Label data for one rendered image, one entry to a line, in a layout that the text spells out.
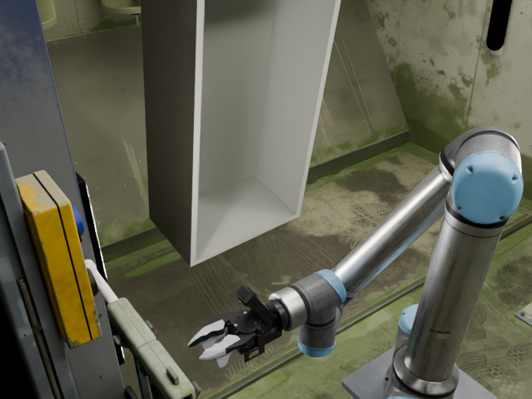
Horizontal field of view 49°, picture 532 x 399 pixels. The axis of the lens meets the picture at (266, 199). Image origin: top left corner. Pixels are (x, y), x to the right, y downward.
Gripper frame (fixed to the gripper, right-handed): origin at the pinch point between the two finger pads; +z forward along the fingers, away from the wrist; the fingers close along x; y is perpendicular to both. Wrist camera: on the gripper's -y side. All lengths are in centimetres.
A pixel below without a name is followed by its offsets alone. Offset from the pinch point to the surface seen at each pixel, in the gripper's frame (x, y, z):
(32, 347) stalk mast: -3.6, -21.4, 29.5
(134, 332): 6.5, -5.2, 10.3
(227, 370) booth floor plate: 75, 105, -47
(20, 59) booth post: 46, -50, 10
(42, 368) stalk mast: -3.6, -16.4, 29.1
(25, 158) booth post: 46, -29, 15
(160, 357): -2.5, -5.2, 9.2
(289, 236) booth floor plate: 137, 105, -127
